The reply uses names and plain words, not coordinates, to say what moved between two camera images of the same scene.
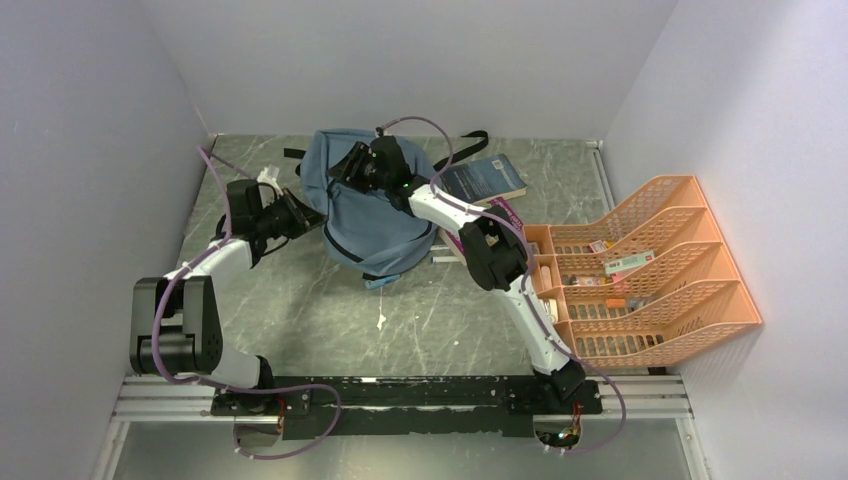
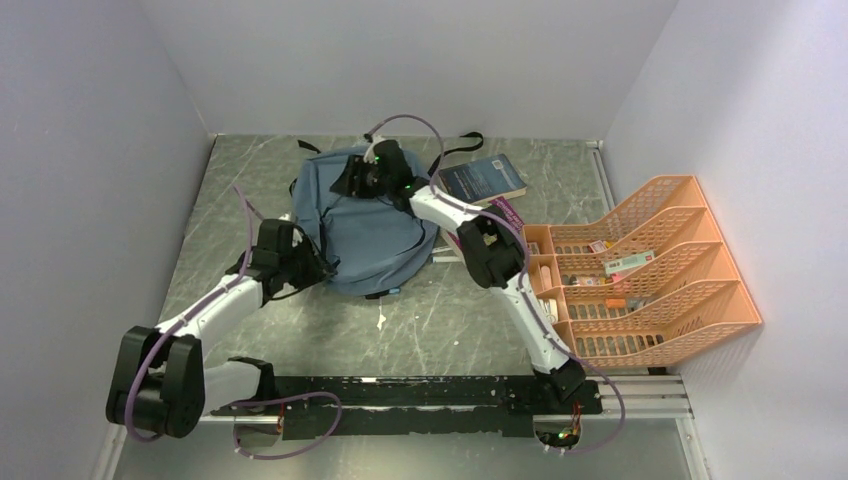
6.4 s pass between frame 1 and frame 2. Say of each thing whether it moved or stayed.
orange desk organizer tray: stayed
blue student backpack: moved
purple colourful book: stayed
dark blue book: stayed
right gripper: stayed
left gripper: moved
